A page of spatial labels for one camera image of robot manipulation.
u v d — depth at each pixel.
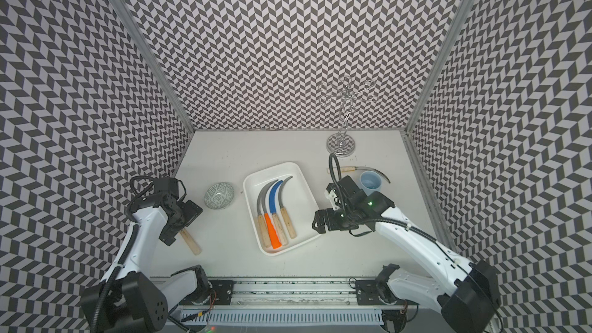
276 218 0.89
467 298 0.37
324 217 0.67
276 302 0.72
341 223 0.64
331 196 0.71
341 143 1.27
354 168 1.02
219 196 0.94
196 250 0.81
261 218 0.88
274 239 0.83
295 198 0.94
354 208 0.57
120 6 0.77
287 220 0.88
